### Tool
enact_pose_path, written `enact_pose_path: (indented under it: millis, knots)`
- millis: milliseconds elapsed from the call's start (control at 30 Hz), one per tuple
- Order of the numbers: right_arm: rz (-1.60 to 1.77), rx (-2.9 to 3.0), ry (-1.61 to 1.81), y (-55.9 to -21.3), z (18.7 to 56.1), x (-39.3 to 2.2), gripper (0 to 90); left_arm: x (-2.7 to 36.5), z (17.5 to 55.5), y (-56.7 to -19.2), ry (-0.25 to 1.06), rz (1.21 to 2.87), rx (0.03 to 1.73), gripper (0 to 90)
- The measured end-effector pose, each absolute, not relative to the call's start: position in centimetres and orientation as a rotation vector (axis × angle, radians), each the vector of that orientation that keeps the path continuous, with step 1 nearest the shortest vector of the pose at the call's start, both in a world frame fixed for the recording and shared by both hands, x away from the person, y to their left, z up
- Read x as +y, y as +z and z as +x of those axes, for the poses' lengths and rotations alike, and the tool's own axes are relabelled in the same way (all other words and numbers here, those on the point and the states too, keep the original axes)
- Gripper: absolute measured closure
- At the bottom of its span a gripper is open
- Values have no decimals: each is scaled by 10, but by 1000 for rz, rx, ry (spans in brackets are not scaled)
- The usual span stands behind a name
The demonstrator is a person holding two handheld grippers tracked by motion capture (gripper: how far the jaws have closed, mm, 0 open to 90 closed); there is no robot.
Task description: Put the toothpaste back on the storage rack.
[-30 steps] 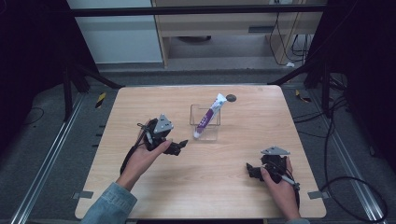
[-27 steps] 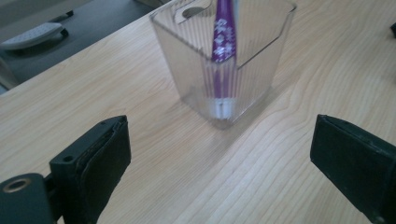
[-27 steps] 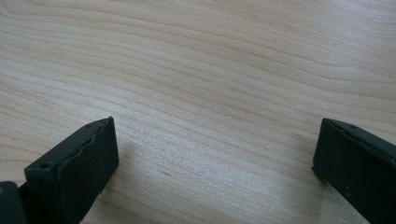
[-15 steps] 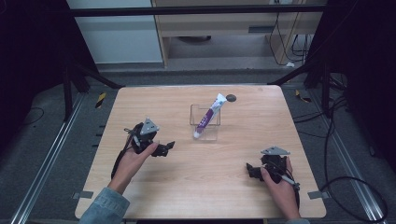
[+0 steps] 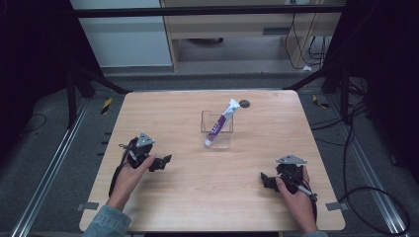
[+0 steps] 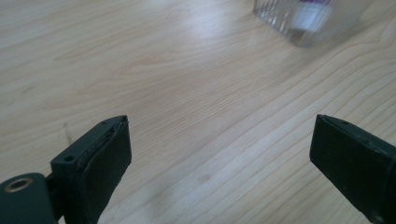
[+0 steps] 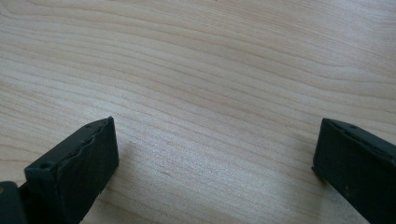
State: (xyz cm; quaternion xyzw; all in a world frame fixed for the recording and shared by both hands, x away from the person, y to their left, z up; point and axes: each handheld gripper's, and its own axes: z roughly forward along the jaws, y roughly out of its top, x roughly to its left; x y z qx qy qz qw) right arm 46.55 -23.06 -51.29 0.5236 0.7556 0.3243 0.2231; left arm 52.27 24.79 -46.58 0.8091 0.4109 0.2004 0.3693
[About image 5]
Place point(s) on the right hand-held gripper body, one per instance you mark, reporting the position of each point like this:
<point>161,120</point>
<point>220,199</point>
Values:
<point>290,171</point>

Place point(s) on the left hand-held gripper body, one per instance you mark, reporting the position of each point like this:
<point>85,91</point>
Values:
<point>140,151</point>

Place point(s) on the clear plastic container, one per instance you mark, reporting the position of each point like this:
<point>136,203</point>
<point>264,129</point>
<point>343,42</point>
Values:
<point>227,140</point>

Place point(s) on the purple and white toothpaste tube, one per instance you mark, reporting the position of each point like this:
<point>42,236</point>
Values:
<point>220,123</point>

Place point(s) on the person's right hand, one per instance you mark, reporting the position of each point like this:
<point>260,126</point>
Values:
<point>298,205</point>

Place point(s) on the person's left hand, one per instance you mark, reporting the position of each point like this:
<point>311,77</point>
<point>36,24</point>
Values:
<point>126,184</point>

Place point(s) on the yellow and black floor tape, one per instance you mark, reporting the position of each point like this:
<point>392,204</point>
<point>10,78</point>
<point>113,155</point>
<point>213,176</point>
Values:
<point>320,102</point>
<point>106,106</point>

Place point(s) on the dark round table grommet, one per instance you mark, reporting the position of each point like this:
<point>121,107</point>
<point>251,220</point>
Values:
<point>245,104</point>

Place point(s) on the black metal stand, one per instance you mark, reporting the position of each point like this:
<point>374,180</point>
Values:
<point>344,95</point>
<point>71,98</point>

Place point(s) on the white cabinet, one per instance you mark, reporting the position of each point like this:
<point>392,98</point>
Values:
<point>125,42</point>

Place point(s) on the dark curtain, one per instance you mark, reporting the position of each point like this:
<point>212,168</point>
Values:
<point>29,65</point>
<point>388,65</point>

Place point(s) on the light wooden desk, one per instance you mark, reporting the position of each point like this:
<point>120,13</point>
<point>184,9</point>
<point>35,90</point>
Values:
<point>230,28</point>

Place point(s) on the grey metal table bracket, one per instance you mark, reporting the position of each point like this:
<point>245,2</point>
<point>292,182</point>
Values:
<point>336,206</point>
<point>87,206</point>

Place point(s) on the aluminium floor rail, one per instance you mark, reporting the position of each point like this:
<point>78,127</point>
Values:
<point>365,171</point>
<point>49,168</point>

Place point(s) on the black horizontal frame bar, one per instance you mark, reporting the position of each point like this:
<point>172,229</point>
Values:
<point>197,11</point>

